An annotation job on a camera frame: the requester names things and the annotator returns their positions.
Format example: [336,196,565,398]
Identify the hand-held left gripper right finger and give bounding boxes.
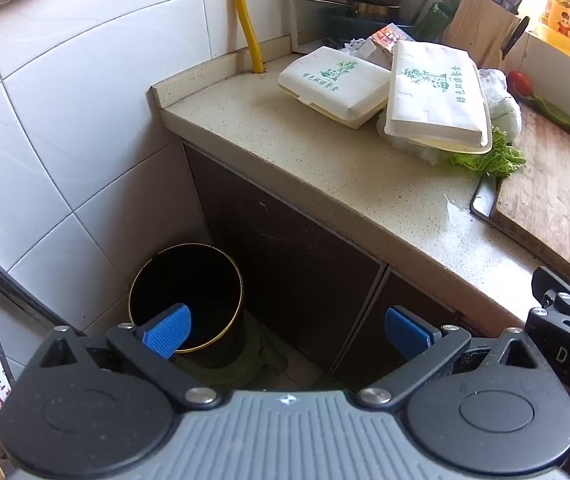
[357,306,538,408]

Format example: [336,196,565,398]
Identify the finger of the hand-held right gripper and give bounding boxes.
[532,266,570,312]

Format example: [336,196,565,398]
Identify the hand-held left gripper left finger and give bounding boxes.
[39,302,221,408]

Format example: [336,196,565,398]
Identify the black trash bin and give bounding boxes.
[128,244,246,370]

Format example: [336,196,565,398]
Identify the napa cabbage leaves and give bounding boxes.
[447,127,528,178]

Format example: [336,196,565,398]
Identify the small napa cabbage head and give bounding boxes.
[486,94,524,144]

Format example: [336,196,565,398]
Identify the clear plastic bag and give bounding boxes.
[477,67,510,107]

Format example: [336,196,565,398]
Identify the white takeout box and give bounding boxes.
[278,46,392,129]
[384,40,494,156]

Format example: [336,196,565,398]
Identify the dark brown cabinet door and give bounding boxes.
[182,142,391,376]
[330,265,466,392]

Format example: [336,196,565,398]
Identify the wooden cutting board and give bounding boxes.
[495,100,570,292]

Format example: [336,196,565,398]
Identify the green pepper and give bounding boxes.
[520,92,570,131]

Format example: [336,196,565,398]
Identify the red tomato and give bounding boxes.
[507,71,533,97]

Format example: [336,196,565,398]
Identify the wooden knife block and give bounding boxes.
[442,0,523,68]

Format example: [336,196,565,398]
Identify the white crumpled wrapper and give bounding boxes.
[340,37,378,61]

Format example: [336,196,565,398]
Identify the red snack packet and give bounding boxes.
[367,22,413,53]

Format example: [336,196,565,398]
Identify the dark green vegetables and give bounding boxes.
[412,0,463,43]

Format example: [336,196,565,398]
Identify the yellow pipe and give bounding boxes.
[230,0,267,74]

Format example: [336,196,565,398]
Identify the white dish rack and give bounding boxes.
[287,0,446,56]

